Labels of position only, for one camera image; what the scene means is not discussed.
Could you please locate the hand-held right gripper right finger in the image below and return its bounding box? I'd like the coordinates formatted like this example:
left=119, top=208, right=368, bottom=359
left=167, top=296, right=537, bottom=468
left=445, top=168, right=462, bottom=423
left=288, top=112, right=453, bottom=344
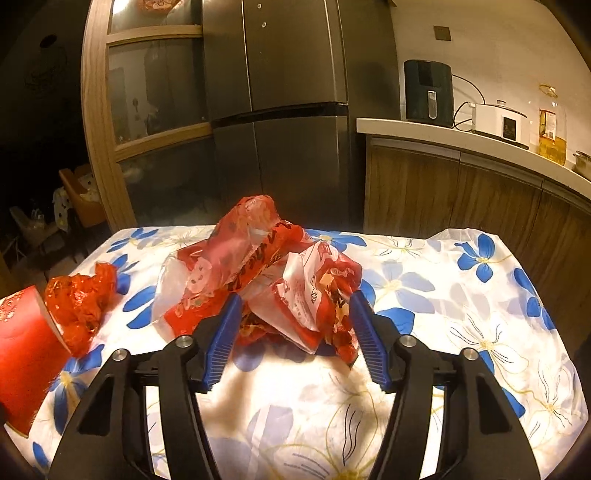
left=348, top=292, right=541, bottom=480

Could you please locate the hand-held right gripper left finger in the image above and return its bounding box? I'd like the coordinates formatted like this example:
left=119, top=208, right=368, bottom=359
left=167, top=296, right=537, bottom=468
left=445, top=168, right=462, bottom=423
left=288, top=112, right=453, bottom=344
left=48, top=293, right=245, bottom=480

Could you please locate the red and white plastic bag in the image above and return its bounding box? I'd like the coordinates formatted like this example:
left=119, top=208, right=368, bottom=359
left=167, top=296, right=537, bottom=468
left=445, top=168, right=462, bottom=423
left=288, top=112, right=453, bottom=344
left=152, top=195, right=365, bottom=370

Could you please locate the floral tablecloth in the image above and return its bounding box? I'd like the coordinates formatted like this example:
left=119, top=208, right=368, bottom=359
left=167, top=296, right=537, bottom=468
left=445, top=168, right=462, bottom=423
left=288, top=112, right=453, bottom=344
left=7, top=225, right=585, bottom=480

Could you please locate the red crumpled wrapper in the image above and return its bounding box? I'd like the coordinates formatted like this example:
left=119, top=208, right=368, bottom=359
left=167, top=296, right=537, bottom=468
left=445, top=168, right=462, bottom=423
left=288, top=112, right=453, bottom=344
left=45, top=262, right=119, bottom=359

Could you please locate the wooden kitchen counter cabinet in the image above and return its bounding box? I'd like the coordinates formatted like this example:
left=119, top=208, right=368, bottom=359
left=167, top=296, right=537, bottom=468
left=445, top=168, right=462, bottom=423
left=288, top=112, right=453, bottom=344
left=356, top=117, right=591, bottom=298

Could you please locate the red paper cup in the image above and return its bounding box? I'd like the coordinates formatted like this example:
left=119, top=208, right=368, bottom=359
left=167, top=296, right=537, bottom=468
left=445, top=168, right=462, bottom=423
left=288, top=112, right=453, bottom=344
left=0, top=285, right=73, bottom=437

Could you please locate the cardboard box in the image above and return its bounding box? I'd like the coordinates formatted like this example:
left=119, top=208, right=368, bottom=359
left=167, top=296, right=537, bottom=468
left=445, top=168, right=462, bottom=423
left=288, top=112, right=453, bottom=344
left=58, top=164, right=108, bottom=230

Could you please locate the wooden glass door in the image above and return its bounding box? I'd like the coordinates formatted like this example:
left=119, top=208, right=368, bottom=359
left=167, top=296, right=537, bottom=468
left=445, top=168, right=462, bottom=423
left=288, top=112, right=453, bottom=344
left=82, top=0, right=216, bottom=232

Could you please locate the white electric cooker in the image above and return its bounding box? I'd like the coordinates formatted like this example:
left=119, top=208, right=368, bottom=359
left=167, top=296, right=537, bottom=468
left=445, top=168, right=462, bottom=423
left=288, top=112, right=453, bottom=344
left=471, top=100, right=531, bottom=150

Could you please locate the black air fryer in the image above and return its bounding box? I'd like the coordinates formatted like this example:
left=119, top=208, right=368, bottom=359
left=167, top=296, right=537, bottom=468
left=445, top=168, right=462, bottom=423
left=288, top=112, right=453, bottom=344
left=404, top=60, right=454, bottom=129

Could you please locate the grey refrigerator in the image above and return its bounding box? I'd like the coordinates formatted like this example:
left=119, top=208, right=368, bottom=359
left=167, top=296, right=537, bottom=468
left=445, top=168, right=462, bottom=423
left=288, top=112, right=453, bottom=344
left=201, top=0, right=400, bottom=232

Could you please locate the cooking oil bottle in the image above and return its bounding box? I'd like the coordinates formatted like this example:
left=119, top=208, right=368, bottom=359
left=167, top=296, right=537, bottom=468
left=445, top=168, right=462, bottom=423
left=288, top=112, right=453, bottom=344
left=537, top=83, right=570, bottom=166

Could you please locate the red door decoration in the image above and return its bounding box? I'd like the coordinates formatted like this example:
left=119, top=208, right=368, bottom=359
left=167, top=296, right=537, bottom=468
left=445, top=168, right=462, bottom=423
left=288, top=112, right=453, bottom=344
left=137, top=0, right=184, bottom=13

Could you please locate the black power cable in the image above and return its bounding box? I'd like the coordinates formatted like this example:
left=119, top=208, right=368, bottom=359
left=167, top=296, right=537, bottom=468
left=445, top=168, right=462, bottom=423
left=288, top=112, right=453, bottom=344
left=451, top=74, right=486, bottom=133

